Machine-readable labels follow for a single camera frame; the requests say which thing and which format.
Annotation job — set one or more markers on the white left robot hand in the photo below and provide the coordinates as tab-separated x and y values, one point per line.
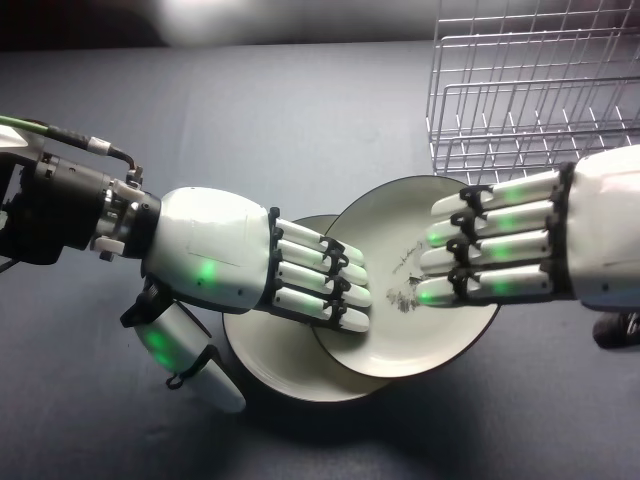
210	240

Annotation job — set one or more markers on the white plate with dark rim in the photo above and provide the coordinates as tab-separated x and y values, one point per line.
270	360
395	350

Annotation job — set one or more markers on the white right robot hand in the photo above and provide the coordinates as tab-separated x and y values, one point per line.
605	225

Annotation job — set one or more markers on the grey table cloth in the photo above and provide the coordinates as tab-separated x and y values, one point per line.
100	440

